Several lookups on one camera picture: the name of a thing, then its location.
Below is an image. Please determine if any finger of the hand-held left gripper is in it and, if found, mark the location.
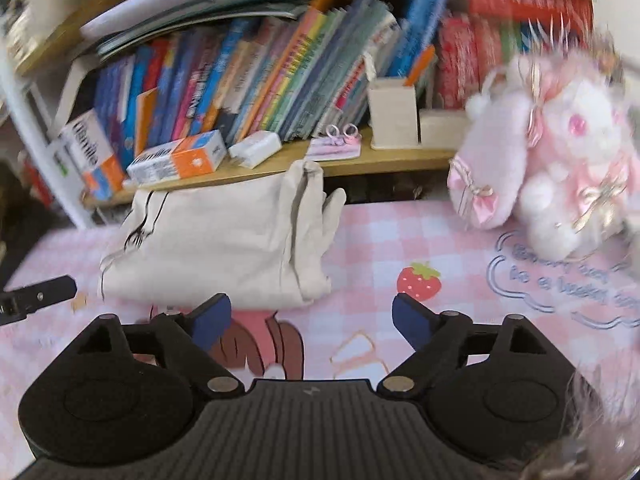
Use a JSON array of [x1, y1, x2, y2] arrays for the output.
[[0, 275, 78, 326]]

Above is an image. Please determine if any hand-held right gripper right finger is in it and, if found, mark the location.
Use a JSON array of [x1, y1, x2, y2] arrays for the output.
[[378, 294, 553, 398]]

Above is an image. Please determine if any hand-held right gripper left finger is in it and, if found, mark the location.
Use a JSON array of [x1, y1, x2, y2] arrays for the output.
[[70, 294, 246, 400]]

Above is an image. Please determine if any pink checked desk mat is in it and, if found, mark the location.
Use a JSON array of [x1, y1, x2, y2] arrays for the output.
[[0, 200, 640, 480]]

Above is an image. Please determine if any tall white orange box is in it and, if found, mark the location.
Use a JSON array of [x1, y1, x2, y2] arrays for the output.
[[59, 109, 127, 202]]

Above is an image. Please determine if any wooden bookshelf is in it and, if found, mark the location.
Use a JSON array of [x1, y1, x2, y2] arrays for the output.
[[0, 0, 640, 209]]

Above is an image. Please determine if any long white orange box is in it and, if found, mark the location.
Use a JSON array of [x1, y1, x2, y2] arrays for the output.
[[126, 130, 227, 187]]

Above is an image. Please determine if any white pole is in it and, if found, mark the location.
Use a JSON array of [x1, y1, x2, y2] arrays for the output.
[[0, 35, 94, 231]]

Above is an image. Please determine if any white charger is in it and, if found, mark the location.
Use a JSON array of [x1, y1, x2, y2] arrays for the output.
[[228, 131, 284, 169]]

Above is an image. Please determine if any small wooden box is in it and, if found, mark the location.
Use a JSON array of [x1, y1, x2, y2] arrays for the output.
[[419, 109, 471, 151]]

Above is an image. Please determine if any wooden pen holder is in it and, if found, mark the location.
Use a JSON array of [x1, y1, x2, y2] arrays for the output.
[[368, 77, 420, 150]]

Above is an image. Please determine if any pink white plush toy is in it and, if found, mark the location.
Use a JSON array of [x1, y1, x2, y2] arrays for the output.
[[446, 35, 640, 262]]

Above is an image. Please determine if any pale pink fluffy cloth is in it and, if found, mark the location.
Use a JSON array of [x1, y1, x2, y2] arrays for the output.
[[567, 364, 640, 480]]

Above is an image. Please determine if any row of colourful books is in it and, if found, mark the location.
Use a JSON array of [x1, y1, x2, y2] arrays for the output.
[[95, 0, 468, 148]]

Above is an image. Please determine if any orange pen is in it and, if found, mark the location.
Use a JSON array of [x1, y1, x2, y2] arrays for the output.
[[403, 45, 437, 87]]

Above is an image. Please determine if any stack of flat notebooks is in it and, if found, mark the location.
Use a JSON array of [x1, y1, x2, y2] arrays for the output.
[[79, 0, 312, 59]]

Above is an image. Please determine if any red thick book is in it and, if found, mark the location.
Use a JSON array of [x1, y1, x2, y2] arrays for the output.
[[465, 0, 596, 37]]

